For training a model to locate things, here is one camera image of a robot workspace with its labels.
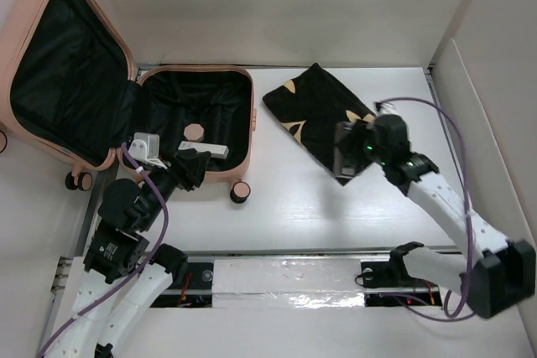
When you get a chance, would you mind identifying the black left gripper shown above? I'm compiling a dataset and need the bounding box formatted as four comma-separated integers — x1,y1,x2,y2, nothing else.
138,147,211,229

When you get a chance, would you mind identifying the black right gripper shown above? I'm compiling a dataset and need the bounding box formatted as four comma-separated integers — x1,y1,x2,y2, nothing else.
334,118,388,167

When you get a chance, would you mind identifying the black box with white text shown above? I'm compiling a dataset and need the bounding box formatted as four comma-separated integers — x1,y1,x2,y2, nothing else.
332,122,357,179

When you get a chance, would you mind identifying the white rectangular box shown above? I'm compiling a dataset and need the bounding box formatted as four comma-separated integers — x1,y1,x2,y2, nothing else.
178,141,229,159

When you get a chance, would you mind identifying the black towel with beige flowers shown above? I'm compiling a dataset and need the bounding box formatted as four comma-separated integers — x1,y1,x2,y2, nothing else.
263,63,375,170

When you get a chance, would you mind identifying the pink hard-shell suitcase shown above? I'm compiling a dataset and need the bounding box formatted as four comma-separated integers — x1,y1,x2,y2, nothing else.
1,0,256,204

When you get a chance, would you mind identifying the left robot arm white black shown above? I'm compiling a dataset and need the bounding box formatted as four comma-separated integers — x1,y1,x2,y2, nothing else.
38,149,211,357

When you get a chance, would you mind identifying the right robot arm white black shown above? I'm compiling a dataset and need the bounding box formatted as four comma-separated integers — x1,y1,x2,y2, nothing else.
333,114,536,319

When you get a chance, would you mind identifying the pink octagonal jar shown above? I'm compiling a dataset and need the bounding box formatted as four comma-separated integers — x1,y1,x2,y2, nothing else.
183,123,205,143

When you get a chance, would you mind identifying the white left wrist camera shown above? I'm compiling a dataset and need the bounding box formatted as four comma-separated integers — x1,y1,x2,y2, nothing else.
128,132,168,169

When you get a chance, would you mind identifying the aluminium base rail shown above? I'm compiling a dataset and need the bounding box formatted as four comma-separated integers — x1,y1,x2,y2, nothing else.
150,254,446,312

